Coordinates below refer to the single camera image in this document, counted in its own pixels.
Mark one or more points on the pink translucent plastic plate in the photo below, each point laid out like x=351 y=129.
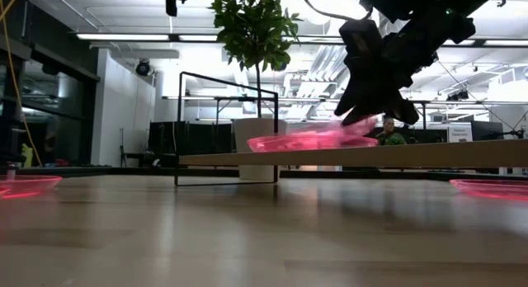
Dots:
x=321 y=139
x=268 y=147
x=3 y=191
x=495 y=188
x=29 y=184
x=359 y=126

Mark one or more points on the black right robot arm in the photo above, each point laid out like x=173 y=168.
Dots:
x=433 y=6

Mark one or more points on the person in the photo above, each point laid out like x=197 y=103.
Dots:
x=392 y=138

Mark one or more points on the black office partition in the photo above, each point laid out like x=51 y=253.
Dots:
x=425 y=135
x=194 y=138

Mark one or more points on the ceiling light strip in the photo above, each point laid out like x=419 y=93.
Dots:
x=123 y=37

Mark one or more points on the black ceiling spotlight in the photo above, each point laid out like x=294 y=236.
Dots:
x=143 y=67

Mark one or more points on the white sign board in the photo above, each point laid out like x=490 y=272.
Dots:
x=460 y=133

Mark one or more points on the green leafy potted tree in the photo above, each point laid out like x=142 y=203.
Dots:
x=255 y=31

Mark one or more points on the black computer monitor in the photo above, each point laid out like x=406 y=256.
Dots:
x=486 y=131

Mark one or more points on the white plant pot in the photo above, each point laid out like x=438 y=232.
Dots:
x=255 y=165

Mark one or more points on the black tripod stand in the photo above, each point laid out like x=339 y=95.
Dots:
x=122 y=151

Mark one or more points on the small yellow object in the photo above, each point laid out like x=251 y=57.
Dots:
x=27 y=155

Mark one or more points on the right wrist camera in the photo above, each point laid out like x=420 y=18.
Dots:
x=361 y=35

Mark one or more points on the wooden shelf with black frame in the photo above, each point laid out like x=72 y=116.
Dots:
x=412 y=155

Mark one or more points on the black aluminium table frame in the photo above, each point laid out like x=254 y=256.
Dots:
x=82 y=170

